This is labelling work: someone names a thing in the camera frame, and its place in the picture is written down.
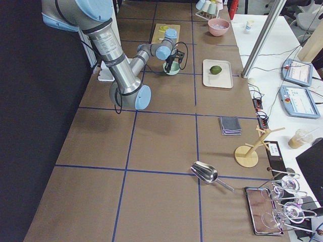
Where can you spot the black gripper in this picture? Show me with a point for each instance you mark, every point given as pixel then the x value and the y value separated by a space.
pixel 171 59

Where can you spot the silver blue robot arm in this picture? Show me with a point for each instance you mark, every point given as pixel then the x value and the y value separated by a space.
pixel 94 19

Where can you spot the mint green bowl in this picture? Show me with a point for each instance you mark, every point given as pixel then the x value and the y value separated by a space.
pixel 175 68

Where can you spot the pink bowl with ice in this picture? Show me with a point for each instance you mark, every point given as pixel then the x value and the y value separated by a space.
pixel 218 27

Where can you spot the green avocado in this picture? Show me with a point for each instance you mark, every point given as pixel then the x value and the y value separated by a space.
pixel 215 70

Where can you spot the cream rabbit tray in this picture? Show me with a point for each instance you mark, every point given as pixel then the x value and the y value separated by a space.
pixel 223 79

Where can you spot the pastel cups on rack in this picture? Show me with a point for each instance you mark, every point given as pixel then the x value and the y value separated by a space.
pixel 210 7

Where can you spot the grey folded cloth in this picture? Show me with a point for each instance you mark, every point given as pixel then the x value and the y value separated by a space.
pixel 230 125

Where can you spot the metal scoop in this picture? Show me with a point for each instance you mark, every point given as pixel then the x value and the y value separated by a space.
pixel 208 174

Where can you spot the wooden mug tree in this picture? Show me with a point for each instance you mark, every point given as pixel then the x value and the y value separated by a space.
pixel 246 155

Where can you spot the left teach pendant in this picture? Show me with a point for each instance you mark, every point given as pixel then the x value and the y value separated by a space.
pixel 297 72

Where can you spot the teach pendant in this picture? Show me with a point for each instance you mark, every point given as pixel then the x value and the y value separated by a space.
pixel 298 102
pixel 297 72

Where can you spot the right teach pendant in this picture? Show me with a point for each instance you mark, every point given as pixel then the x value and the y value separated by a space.
pixel 298 102

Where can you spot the iced coffee cup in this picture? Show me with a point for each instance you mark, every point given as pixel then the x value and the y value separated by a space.
pixel 301 138

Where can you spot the glass rack with glasses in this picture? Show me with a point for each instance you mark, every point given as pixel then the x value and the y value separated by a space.
pixel 290 215

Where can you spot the metal tray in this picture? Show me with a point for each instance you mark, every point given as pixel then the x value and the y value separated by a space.
pixel 260 204

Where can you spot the white wire cup rack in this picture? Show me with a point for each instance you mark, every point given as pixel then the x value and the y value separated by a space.
pixel 205 15

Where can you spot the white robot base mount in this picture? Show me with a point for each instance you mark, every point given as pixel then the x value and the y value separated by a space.
pixel 104 74

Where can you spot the aluminium frame post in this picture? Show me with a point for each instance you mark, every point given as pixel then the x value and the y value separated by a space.
pixel 266 29

